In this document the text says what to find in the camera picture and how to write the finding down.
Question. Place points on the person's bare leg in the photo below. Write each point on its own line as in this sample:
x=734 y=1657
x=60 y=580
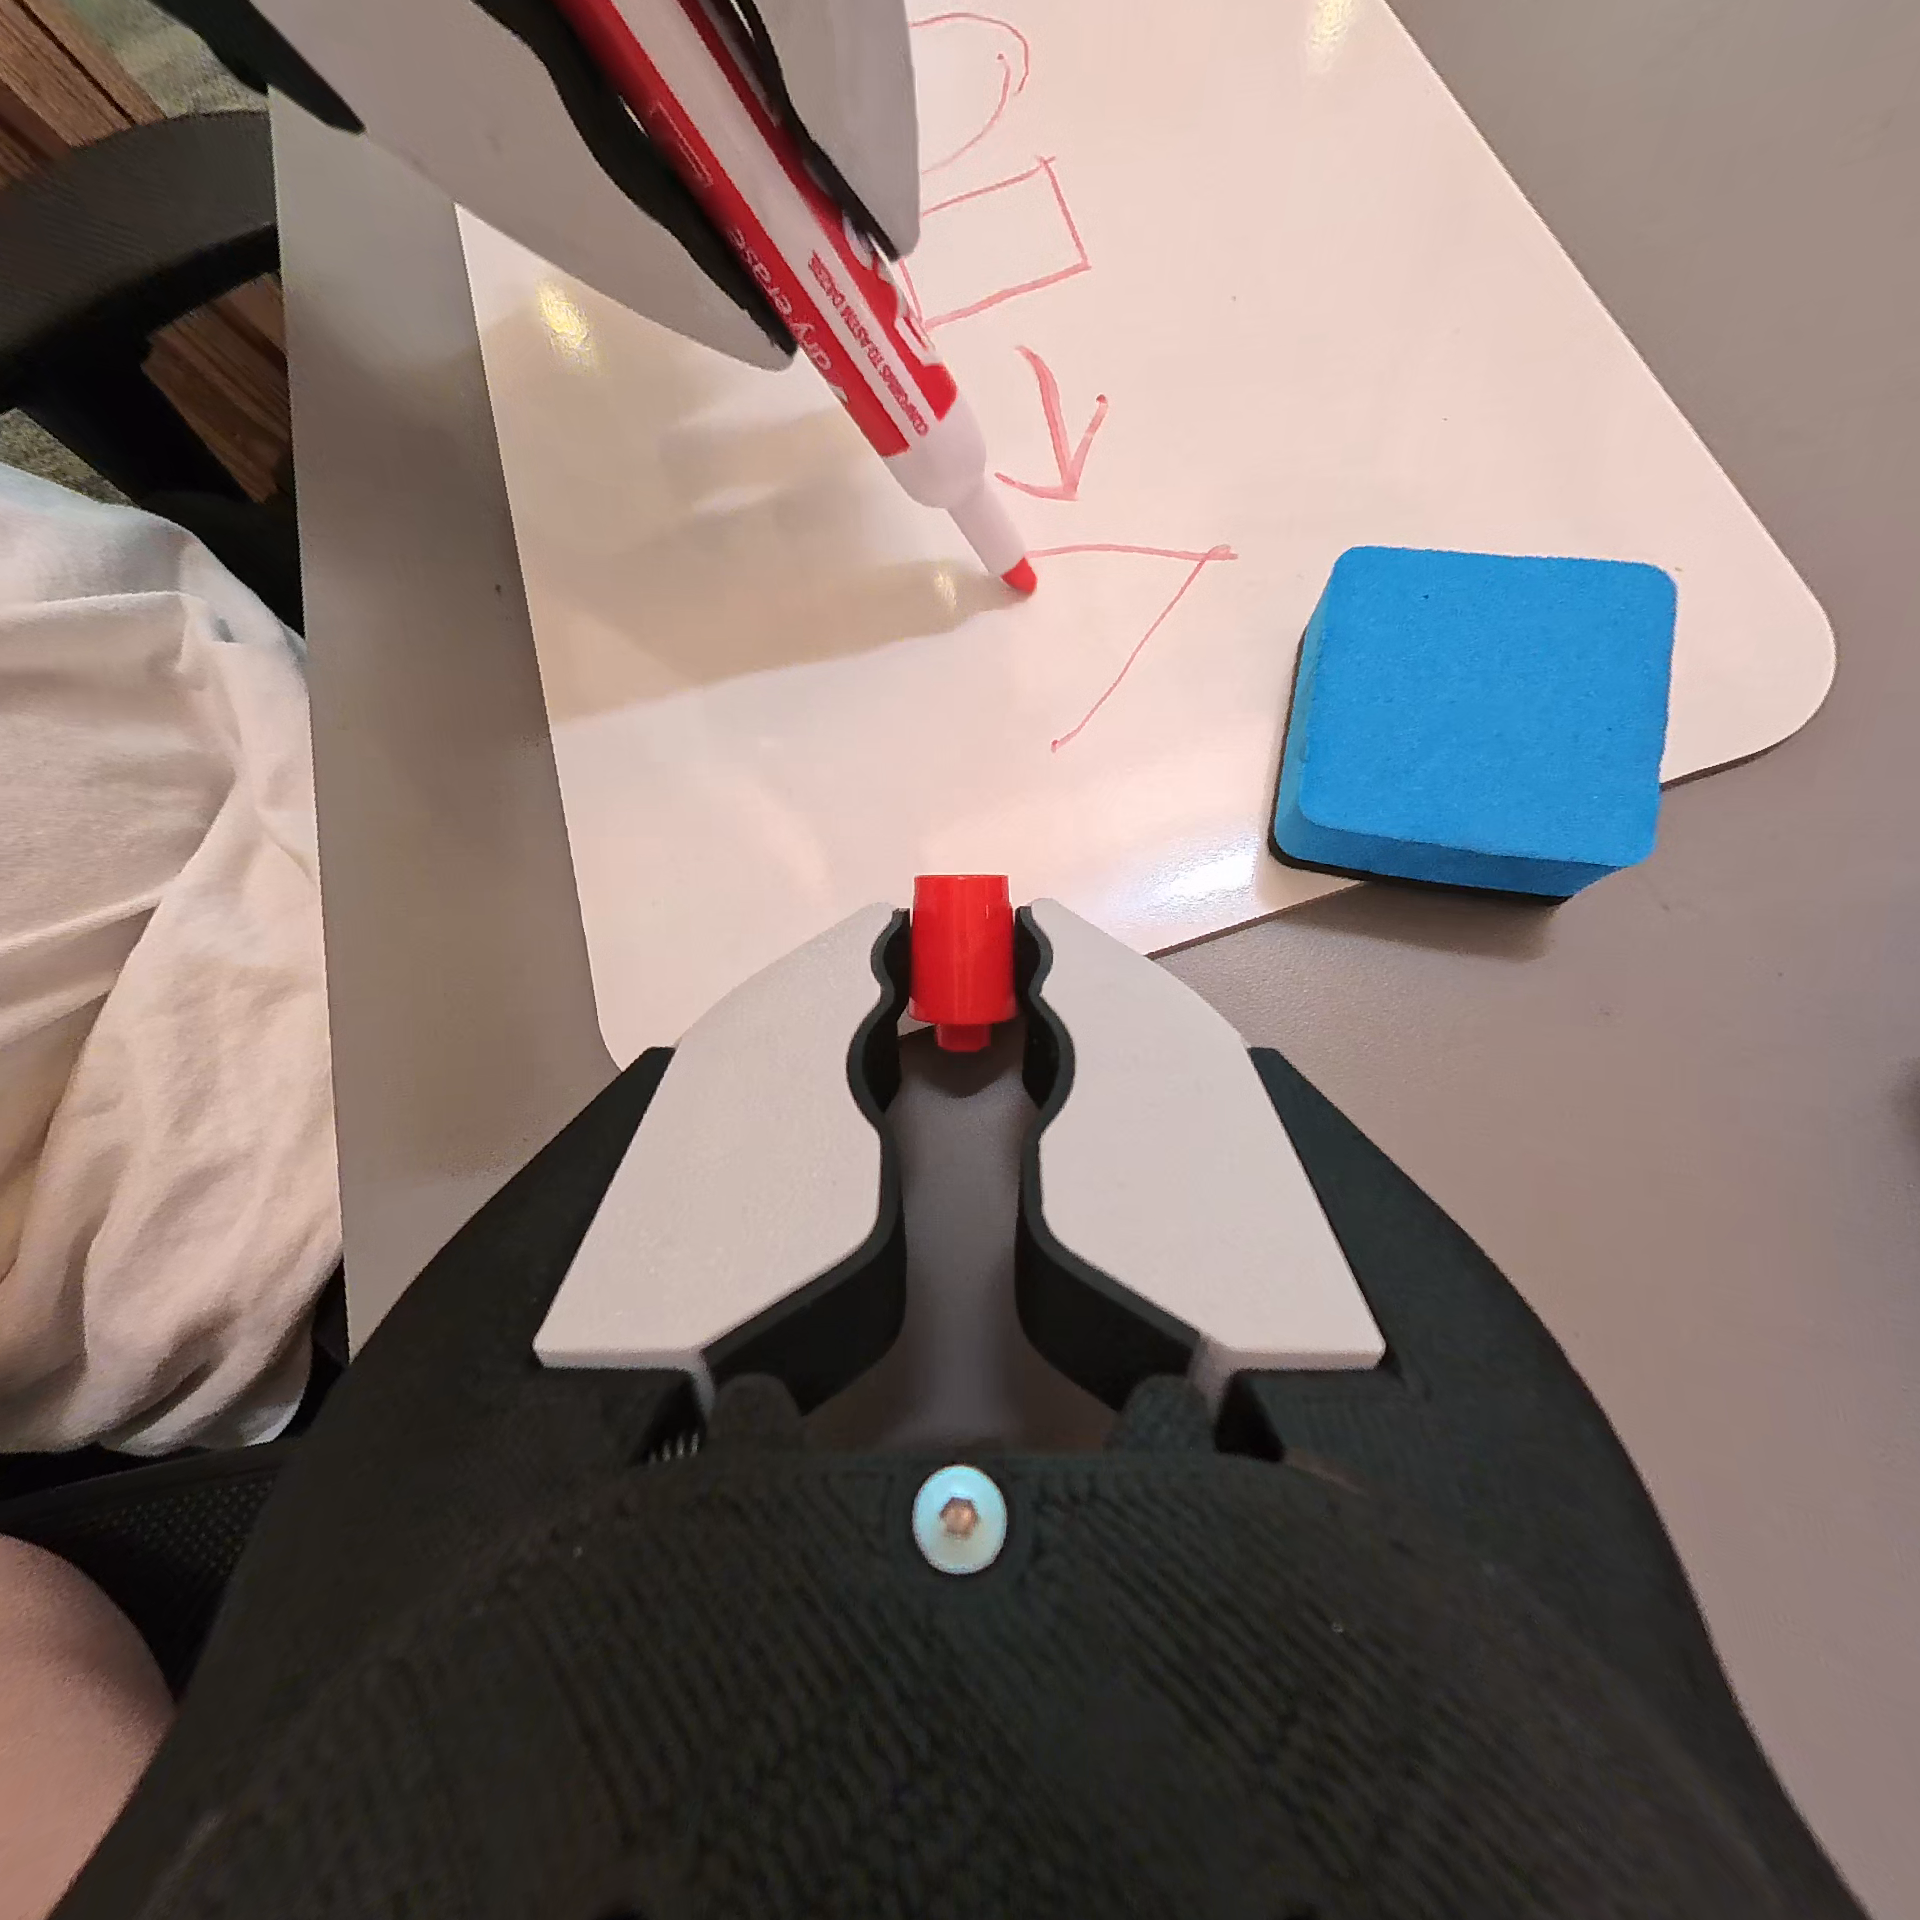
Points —
x=60 y=1723

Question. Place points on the red marker cap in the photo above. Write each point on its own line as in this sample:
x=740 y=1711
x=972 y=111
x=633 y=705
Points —
x=961 y=961

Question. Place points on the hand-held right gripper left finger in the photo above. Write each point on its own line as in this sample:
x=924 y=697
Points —
x=720 y=1201

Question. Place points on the blue foam eraser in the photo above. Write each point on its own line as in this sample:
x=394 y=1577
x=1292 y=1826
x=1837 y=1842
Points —
x=1483 y=705

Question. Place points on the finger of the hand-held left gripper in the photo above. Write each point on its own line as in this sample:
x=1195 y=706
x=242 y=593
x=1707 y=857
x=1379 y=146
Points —
x=480 y=136
x=854 y=90

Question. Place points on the red dry erase marker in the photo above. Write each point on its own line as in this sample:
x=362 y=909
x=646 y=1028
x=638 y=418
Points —
x=884 y=375

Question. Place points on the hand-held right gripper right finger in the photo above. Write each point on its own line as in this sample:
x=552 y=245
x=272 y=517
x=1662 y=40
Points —
x=1201 y=1201

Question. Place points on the person's white shirt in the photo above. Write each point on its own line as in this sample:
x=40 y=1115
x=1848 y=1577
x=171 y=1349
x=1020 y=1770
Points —
x=134 y=901

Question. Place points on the white whiteboard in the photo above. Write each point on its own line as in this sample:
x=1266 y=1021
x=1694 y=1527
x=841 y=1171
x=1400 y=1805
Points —
x=1349 y=375

